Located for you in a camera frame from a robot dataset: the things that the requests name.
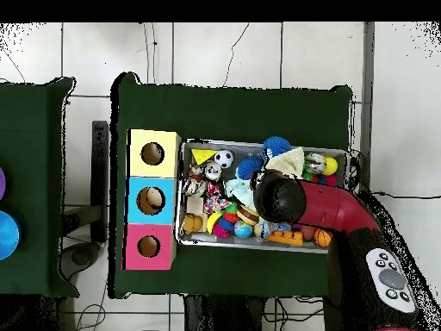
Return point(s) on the dark grey stand base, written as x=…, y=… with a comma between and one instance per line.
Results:
x=81, y=257

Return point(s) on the blue fuzzy ball with eye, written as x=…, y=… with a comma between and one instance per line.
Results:
x=277, y=145

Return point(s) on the orange toy block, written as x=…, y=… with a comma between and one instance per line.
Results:
x=284, y=238

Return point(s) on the large purple ball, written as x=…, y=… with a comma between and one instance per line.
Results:
x=1, y=182

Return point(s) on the plain yellow ball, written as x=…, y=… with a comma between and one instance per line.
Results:
x=330, y=166

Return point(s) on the wooden box with three holes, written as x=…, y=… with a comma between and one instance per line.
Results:
x=134, y=241

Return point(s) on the blue spiky ball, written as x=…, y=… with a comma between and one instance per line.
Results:
x=248, y=167

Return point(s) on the mint knitted cloth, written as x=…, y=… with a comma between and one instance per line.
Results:
x=241, y=191

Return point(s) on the large blue ball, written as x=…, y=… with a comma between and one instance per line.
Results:
x=7, y=234

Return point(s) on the cream knitted cloth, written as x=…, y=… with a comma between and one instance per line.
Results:
x=287, y=162

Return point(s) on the orange toy basketball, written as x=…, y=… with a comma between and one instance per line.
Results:
x=322, y=238

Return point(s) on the metal mesh bin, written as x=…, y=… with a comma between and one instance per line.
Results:
x=220, y=244

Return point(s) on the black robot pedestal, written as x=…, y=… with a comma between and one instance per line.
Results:
x=213, y=313

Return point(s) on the black and white soccer ball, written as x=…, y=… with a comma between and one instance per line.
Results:
x=224, y=158

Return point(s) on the dark green table cloth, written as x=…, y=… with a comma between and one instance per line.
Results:
x=224, y=110
x=27, y=172

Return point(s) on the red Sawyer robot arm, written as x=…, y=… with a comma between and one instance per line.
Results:
x=344, y=210

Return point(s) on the small globe ball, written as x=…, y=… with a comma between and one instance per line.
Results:
x=243, y=229

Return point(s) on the brown teddy bear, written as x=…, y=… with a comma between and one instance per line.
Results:
x=191, y=223

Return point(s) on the black upright panel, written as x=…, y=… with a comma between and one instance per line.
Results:
x=100, y=172

